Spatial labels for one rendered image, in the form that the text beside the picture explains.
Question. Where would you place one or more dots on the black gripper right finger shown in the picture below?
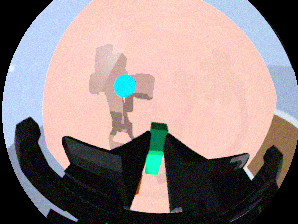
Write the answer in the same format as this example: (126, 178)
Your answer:
(187, 171)

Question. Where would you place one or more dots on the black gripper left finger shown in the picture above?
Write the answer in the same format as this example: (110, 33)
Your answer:
(124, 165)

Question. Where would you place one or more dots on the green post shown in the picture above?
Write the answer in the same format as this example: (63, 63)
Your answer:
(156, 151)

